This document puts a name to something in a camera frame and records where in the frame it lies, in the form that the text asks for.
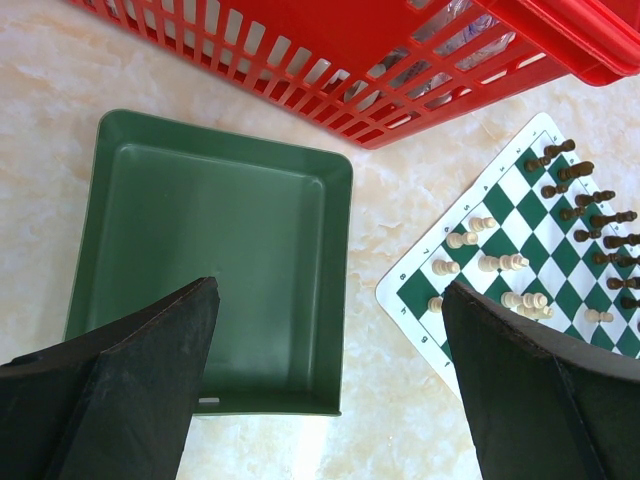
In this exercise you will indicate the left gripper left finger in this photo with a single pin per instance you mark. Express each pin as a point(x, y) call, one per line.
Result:
point(114, 403)

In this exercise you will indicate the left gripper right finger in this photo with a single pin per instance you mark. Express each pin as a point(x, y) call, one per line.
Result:
point(540, 404)

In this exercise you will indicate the green white chess mat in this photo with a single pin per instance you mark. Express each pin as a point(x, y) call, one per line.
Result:
point(506, 235)

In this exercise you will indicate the dark green plastic tray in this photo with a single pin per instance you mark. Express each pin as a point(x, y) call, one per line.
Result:
point(171, 202)

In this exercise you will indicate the red plastic shopping basket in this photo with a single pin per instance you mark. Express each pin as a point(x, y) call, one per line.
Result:
point(374, 72)

